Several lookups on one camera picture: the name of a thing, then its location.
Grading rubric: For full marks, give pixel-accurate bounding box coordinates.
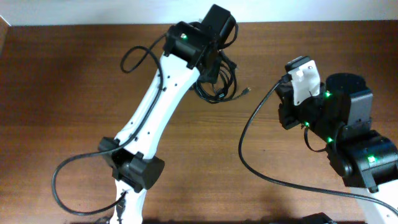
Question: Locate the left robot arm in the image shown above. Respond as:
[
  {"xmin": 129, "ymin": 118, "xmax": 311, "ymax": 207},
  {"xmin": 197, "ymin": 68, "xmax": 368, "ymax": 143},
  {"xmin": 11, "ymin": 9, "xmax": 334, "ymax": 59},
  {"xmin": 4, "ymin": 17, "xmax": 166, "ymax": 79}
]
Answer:
[{"xmin": 98, "ymin": 4, "xmax": 238, "ymax": 223}]

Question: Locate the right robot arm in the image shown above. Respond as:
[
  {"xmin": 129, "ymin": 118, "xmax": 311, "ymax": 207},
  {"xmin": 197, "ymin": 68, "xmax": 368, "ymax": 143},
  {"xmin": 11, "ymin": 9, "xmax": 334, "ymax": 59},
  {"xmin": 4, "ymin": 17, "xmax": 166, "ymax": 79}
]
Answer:
[{"xmin": 276, "ymin": 73, "xmax": 397, "ymax": 223}]

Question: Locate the right camera black cable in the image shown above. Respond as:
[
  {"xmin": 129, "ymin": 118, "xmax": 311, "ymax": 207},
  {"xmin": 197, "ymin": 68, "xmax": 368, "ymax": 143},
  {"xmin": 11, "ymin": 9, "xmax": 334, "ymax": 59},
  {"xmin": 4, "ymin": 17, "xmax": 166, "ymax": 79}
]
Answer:
[{"xmin": 238, "ymin": 74, "xmax": 398, "ymax": 217}]

